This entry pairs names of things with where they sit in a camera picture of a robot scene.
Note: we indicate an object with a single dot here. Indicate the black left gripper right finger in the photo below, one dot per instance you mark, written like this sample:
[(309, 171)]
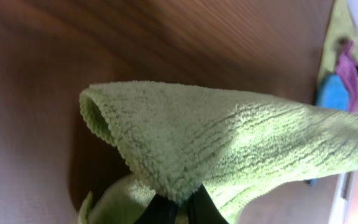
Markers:
[(202, 210)]

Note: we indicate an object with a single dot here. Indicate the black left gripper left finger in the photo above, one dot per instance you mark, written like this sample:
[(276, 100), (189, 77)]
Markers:
[(160, 210)]

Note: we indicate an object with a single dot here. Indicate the light green cloth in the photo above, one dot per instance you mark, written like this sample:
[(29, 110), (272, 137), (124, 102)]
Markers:
[(238, 144)]

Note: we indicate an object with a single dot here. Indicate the blue cloth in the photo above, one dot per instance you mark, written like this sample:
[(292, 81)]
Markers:
[(332, 94)]

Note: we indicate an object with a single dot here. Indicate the purple cloth with tag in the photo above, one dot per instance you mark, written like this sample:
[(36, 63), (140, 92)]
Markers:
[(347, 70)]

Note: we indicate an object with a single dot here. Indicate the large green cloth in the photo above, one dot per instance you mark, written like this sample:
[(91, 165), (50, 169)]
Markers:
[(341, 28)]

